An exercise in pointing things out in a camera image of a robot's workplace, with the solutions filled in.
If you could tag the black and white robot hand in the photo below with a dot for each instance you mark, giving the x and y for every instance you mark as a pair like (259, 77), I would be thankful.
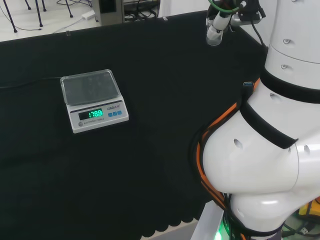
(221, 21)

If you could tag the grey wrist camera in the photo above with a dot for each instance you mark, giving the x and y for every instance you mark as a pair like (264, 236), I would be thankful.
(246, 20)

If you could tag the yellow stop button box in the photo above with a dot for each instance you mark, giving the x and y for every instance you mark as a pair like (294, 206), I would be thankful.
(311, 211)

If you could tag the small clear glass beaker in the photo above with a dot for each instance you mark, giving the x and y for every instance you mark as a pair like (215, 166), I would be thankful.
(215, 41)

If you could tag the blue plug connector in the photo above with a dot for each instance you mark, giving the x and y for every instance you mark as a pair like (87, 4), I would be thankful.
(248, 84)

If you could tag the grey metal cabinet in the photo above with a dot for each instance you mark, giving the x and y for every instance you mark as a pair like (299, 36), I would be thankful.
(120, 10)

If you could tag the dark stand leg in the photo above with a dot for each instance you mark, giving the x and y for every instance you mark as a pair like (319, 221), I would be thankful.
(38, 15)
(69, 10)
(11, 20)

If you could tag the black bench cloth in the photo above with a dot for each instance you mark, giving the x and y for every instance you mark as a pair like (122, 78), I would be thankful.
(150, 100)

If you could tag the clear cloth clip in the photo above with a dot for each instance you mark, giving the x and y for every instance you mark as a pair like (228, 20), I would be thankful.
(67, 33)
(164, 19)

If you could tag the white electronic balance steel pan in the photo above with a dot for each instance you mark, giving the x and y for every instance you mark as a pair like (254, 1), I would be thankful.
(100, 123)

